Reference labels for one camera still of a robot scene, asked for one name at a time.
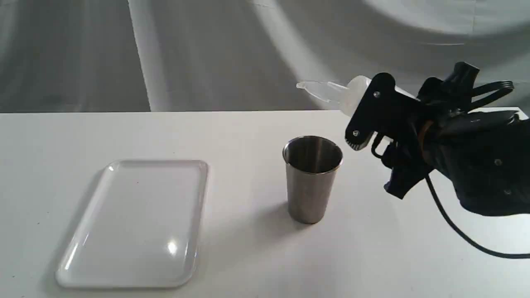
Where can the white plastic tray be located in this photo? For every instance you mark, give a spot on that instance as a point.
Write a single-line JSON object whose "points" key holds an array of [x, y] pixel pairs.
{"points": [[140, 229]]}

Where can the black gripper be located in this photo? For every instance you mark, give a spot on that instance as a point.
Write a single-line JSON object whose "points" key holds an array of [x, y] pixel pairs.
{"points": [[384, 110]]}

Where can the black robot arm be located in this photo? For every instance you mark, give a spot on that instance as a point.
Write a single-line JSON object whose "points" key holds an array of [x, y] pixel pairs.
{"points": [[484, 154]]}

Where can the stainless steel cup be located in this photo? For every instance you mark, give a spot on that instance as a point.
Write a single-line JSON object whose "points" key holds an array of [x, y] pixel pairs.
{"points": [[311, 165]]}

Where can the translucent plastic squeeze bottle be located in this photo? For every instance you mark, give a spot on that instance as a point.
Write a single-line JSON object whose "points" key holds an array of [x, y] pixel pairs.
{"points": [[344, 98]]}

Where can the grey fabric backdrop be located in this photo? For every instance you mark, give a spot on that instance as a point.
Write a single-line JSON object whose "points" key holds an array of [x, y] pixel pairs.
{"points": [[96, 56]]}

